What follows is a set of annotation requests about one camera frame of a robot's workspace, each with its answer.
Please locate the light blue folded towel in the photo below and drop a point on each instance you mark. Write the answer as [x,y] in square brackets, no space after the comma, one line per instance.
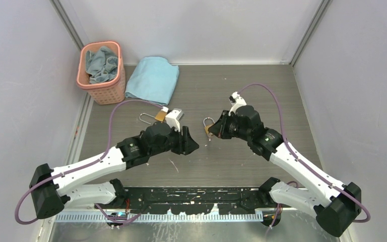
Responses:
[154,79]

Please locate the grey-blue cloth in basket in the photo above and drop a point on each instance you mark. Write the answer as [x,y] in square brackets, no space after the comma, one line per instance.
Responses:
[101,66]

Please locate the small keys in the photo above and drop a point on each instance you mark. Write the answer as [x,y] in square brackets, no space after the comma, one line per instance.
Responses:
[209,138]

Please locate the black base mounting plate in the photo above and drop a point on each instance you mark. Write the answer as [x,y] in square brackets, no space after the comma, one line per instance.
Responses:
[191,200]

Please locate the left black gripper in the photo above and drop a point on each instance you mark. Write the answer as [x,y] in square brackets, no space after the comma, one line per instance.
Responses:
[185,140]

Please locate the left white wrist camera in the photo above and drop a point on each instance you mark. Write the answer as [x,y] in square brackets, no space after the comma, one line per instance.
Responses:
[173,117]

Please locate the aluminium rail frame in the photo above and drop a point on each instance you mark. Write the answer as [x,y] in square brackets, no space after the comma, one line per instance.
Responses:
[185,214]

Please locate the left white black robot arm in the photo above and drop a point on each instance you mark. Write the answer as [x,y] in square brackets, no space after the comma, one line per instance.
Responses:
[53,189]

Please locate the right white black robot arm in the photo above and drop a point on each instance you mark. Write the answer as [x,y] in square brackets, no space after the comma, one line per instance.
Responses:
[325,198]

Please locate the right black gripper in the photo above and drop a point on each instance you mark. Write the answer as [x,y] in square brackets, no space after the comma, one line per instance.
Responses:
[219,128]

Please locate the brass padlock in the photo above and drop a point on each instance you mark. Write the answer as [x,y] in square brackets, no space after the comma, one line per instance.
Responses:
[160,117]
[207,123]

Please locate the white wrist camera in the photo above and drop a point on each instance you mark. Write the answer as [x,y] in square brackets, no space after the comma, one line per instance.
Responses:
[236,102]
[173,117]

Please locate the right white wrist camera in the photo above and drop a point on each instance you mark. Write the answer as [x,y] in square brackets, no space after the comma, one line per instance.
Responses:
[236,102]

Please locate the pink plastic laundry basket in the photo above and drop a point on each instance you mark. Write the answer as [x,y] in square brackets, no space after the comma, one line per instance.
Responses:
[109,92]

